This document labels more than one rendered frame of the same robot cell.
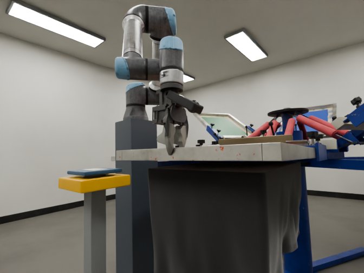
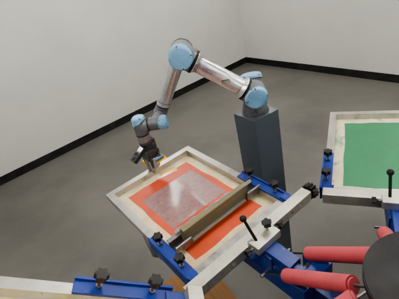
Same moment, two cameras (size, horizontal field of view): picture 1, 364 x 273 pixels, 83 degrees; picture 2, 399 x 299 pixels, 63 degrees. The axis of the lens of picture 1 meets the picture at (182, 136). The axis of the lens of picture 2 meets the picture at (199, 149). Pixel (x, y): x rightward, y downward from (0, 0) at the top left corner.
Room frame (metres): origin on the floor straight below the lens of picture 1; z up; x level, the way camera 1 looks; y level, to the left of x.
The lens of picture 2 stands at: (1.42, -1.42, 2.04)
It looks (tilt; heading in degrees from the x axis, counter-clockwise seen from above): 31 degrees down; 109
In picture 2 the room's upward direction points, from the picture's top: 14 degrees counter-clockwise
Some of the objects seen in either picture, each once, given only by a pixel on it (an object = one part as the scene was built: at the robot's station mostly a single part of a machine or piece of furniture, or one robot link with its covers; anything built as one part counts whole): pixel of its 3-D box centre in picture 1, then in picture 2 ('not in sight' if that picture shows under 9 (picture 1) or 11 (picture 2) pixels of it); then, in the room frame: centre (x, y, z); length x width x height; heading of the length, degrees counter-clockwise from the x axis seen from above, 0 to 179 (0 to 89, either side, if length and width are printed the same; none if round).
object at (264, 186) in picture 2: not in sight; (262, 188); (1.26, -0.16, 0.99); 0.30 x 0.05 x 0.07; 140
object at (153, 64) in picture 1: (162, 70); (158, 121); (0.73, 0.06, 1.31); 0.11 x 0.11 x 0.08; 11
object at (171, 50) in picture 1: (171, 57); (140, 125); (0.63, 0.03, 1.31); 0.09 x 0.08 x 0.11; 11
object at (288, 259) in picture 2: not in sight; (276, 254); (1.33, -0.58, 1.02); 0.17 x 0.06 x 0.05; 140
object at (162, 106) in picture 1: (169, 106); (148, 149); (0.63, 0.03, 1.15); 0.09 x 0.08 x 0.12; 50
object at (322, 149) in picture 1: (316, 152); (172, 258); (0.90, -0.59, 0.99); 0.30 x 0.05 x 0.07; 140
